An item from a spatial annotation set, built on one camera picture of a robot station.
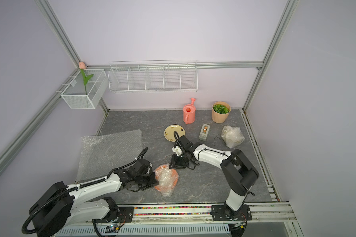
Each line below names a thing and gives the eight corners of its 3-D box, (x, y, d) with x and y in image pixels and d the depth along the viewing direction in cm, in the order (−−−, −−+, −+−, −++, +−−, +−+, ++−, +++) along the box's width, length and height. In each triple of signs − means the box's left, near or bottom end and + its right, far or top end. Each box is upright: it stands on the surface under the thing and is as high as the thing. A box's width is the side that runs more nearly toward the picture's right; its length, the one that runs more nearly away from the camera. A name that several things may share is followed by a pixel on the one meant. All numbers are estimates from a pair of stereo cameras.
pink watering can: (183, 126, 113) (183, 116, 104) (183, 108, 125) (183, 98, 116) (195, 126, 113) (196, 116, 104) (194, 108, 125) (195, 98, 116)
